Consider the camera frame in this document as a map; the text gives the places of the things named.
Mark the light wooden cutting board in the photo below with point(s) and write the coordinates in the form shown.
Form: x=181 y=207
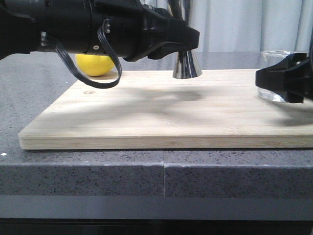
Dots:
x=151 y=109

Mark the steel double jigger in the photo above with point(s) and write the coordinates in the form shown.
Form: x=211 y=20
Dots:
x=186 y=65

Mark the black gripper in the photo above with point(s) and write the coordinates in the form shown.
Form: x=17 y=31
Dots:
x=135 y=30

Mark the grey curtain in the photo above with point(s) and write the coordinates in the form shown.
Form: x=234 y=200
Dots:
x=253 y=25

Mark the clear glass beaker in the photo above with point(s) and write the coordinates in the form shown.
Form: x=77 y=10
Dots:
x=270 y=58

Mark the yellow lemon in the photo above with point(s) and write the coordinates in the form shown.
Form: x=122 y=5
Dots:
x=94 y=65

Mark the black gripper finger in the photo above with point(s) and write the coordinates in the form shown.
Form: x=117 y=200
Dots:
x=292 y=78

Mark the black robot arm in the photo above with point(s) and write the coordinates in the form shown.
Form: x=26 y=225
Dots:
x=69 y=21

